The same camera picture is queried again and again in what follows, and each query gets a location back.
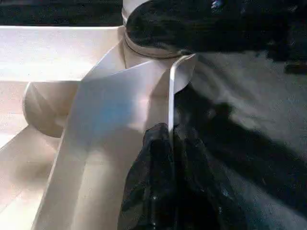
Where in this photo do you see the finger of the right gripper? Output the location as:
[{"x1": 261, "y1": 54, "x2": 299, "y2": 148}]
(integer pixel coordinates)
[{"x1": 126, "y1": 0, "x2": 216, "y2": 52}]

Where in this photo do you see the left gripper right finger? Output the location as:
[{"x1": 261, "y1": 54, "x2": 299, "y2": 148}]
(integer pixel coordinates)
[{"x1": 174, "y1": 124, "x2": 248, "y2": 230}]

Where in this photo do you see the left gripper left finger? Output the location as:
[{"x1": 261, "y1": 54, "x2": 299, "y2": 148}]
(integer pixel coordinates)
[{"x1": 117, "y1": 122, "x2": 177, "y2": 230}]

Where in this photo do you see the white plastic table leg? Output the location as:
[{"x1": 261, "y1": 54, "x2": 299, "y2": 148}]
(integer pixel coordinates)
[{"x1": 121, "y1": 0, "x2": 192, "y2": 60}]

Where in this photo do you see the black mat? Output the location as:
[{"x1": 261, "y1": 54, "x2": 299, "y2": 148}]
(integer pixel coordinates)
[{"x1": 0, "y1": 0, "x2": 307, "y2": 230}]

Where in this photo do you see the white plastic table top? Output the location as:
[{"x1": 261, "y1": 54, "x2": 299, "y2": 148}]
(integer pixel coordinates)
[{"x1": 0, "y1": 25, "x2": 197, "y2": 230}]

